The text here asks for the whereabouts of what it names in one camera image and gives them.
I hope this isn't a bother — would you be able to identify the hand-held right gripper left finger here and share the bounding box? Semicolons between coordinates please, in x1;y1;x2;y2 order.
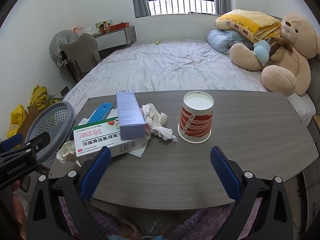
26;146;112;240

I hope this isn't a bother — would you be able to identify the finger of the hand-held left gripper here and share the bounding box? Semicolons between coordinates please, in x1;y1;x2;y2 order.
22;131;52;155
0;133;23;153

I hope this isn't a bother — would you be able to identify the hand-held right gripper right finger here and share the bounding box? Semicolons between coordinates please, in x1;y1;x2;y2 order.
210;146;293;240

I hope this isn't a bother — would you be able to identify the grey perforated plastic basket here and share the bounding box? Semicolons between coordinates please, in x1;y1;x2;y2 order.
25;102;75;168

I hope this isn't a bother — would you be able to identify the lined paper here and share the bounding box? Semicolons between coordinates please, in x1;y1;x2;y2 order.
56;140;82;167

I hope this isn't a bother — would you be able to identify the green and white medicine box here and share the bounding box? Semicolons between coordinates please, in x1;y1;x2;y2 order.
73;116;150;158

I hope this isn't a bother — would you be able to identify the blue scrubbing pad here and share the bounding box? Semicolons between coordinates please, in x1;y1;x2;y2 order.
87;102;113;123

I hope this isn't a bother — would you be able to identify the red and white paper cup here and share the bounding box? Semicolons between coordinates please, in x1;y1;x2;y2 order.
177;91;214;144

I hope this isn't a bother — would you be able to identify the lavender cardboard box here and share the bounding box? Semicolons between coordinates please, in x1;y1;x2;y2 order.
116;89;147;140

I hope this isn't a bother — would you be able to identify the white tissue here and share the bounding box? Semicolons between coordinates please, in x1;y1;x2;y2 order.
142;103;178;142

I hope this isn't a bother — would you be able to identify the person's left hand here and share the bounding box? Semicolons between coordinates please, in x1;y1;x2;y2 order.
11;181;27;239

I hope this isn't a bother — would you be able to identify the open yellow woven sack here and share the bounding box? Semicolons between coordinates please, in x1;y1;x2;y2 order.
7;104;28;140

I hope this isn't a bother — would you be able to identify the brown cardboard box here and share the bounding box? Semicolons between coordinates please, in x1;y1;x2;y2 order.
17;105;44;140

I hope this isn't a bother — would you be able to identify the tied printed yellow sack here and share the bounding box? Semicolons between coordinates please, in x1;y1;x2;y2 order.
46;94;64;105

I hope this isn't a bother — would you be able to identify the crumpled yellow woven sack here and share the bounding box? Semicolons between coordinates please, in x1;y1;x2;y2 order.
30;85;49;110

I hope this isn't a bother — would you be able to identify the standing fan with grey cover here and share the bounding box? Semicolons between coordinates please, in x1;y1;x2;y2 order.
49;30;80;80

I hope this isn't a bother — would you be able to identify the grey upholstered chair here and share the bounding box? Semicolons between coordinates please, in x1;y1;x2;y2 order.
62;33;102;80

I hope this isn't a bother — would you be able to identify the bed with white sheet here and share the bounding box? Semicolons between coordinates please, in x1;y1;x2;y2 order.
62;39;317;128

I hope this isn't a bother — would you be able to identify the small blue plush toy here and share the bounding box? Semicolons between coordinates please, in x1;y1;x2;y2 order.
253;39;272;64

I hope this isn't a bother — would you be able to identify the grey and white desk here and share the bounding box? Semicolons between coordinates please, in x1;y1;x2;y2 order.
94;25;137;55

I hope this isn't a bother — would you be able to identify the colourful figurine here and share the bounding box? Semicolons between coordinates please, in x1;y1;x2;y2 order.
96;20;113;34

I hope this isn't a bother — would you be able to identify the light blue pillow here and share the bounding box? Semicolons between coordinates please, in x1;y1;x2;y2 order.
206;29;253;55

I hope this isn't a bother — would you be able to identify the large beige teddy bear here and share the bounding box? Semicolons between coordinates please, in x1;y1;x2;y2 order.
229;13;318;97

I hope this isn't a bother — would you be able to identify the red tray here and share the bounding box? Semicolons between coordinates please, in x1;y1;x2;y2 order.
110;23;130;32

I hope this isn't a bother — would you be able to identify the folded yellow quilt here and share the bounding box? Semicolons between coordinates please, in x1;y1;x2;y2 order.
215;9;283;43

